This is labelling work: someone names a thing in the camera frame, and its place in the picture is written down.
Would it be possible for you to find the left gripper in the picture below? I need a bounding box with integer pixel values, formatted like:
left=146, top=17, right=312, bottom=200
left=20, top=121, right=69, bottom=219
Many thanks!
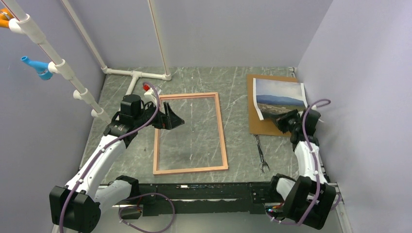
left=134, top=101, right=184, bottom=130

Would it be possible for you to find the brown backing board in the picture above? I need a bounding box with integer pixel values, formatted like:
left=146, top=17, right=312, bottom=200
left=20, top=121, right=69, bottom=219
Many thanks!
left=246, top=74, right=298, bottom=137

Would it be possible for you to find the landscape photo print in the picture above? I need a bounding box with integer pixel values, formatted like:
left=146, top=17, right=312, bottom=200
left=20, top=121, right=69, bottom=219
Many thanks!
left=252, top=78, right=308, bottom=120

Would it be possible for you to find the wooden picture frame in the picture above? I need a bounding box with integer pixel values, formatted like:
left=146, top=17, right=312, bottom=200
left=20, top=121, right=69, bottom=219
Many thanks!
left=153, top=92, right=229, bottom=175

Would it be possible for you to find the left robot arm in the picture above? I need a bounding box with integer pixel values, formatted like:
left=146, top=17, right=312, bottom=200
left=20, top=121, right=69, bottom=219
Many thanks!
left=49, top=82, right=185, bottom=233

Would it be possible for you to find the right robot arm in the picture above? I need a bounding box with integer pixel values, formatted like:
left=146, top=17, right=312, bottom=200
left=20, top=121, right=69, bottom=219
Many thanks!
left=267, top=109, right=337, bottom=230

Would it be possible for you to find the silver wrench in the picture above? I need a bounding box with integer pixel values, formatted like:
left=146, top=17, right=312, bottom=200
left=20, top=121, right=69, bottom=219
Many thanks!
left=253, top=134, right=270, bottom=174

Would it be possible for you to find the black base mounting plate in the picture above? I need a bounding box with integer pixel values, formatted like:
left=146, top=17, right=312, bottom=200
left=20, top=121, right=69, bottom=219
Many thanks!
left=107, top=182, right=300, bottom=221

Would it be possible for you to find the blue pipe fitting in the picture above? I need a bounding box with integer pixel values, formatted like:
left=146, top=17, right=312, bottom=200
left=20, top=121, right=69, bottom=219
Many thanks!
left=20, top=56, right=53, bottom=81

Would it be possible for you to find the white PVC pipe stand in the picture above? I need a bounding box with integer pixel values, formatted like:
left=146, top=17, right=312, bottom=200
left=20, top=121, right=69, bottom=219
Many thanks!
left=1, top=0, right=172, bottom=123

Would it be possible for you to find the orange pipe fitting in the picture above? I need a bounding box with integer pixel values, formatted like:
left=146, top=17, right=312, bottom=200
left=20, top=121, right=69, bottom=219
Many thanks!
left=0, top=8, right=14, bottom=29

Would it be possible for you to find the aluminium rail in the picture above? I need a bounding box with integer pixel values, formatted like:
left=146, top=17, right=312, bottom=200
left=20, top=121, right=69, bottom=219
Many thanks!
left=51, top=183, right=353, bottom=233

